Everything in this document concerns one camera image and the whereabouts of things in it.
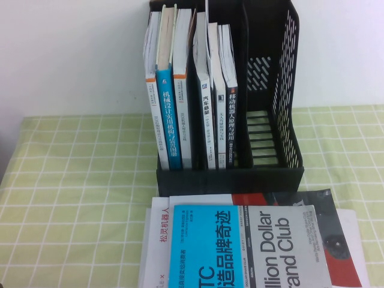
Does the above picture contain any blue and grey brand book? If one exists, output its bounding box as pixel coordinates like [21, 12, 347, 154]
[168, 204, 334, 288]

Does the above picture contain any dark teal book white spine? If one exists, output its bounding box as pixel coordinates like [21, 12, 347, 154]
[192, 0, 217, 170]

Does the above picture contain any thick white book orange band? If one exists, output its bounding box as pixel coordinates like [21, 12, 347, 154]
[172, 8, 195, 169]

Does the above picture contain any blue spine mechanical design book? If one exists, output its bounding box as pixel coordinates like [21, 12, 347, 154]
[155, 3, 184, 171]

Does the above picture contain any white spine book black square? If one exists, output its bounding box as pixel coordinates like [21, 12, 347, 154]
[208, 22, 228, 169]

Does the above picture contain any thin white book orange band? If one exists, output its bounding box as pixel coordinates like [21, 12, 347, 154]
[143, 11, 170, 170]

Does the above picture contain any black spine mobile robot book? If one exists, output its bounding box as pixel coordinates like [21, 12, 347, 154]
[217, 23, 240, 169]

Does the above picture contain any black plastic book holder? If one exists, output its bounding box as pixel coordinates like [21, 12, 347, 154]
[149, 0, 305, 198]

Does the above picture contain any white brochure red title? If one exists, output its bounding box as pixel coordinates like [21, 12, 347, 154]
[143, 196, 176, 288]

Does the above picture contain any green checked tablecloth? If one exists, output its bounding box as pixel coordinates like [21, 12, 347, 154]
[0, 104, 384, 288]

